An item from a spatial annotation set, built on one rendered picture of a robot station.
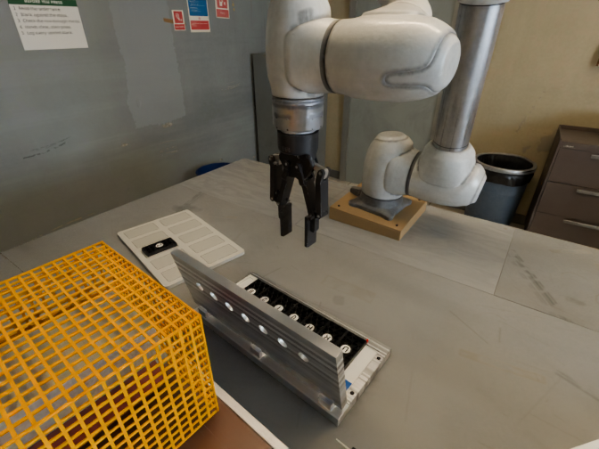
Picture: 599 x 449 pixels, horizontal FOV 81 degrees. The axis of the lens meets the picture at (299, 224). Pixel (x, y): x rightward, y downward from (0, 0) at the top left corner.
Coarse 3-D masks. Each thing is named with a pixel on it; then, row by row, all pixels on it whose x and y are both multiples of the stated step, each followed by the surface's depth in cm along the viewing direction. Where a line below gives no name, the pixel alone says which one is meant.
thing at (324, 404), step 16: (208, 320) 84; (336, 320) 84; (224, 336) 81; (240, 336) 80; (368, 336) 80; (256, 352) 74; (384, 352) 76; (272, 368) 72; (368, 368) 72; (288, 384) 70; (304, 384) 69; (368, 384) 71; (304, 400) 68; (320, 400) 65; (352, 400) 66; (336, 416) 63
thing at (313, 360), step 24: (192, 264) 72; (192, 288) 81; (216, 288) 70; (240, 288) 65; (216, 312) 79; (240, 312) 68; (264, 312) 60; (264, 336) 67; (288, 336) 59; (312, 336) 55; (288, 360) 66; (312, 360) 58; (336, 360) 52; (312, 384) 65; (336, 384) 57
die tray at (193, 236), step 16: (144, 224) 127; (160, 224) 127; (176, 224) 127; (192, 224) 127; (208, 224) 127; (128, 240) 118; (144, 240) 118; (160, 240) 118; (176, 240) 118; (192, 240) 118; (208, 240) 118; (224, 240) 118; (144, 256) 110; (160, 256) 110; (192, 256) 110; (208, 256) 110; (224, 256) 110; (160, 272) 102; (176, 272) 102
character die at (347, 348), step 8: (344, 336) 78; (352, 336) 78; (336, 344) 76; (344, 344) 76; (352, 344) 76; (360, 344) 76; (344, 352) 74; (352, 352) 75; (344, 360) 73; (352, 360) 74; (344, 368) 71
